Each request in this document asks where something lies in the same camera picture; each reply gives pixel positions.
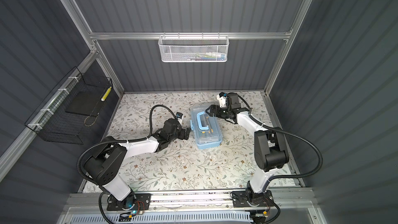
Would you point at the light blue plastic tool box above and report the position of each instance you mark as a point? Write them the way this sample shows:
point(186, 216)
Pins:
point(206, 129)

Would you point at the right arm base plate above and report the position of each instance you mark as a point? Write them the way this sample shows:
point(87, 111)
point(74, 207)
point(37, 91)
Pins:
point(248, 199)

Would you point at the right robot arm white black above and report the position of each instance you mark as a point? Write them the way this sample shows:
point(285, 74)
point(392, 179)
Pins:
point(270, 146)

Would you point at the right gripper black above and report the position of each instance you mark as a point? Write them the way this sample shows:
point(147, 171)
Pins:
point(213, 108)

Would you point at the floral table mat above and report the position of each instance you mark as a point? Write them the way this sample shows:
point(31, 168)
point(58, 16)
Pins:
point(181, 166)

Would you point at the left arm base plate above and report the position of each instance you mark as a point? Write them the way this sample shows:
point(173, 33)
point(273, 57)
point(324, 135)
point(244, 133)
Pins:
point(133, 202)

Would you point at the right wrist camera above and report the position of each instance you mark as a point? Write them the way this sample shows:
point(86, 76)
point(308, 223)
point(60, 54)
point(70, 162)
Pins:
point(222, 99)

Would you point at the yellow marker in black basket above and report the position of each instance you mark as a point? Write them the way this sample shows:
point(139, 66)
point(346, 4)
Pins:
point(106, 94)

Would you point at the black wire mesh basket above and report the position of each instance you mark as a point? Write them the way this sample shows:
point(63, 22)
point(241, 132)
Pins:
point(70, 114)

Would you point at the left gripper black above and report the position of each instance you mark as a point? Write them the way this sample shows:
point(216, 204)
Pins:
point(182, 132)

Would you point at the white wire mesh basket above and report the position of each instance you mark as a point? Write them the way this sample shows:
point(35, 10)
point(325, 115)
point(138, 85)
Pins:
point(194, 50)

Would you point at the white slotted cable duct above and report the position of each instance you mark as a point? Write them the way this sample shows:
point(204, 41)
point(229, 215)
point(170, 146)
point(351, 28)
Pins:
point(183, 218)

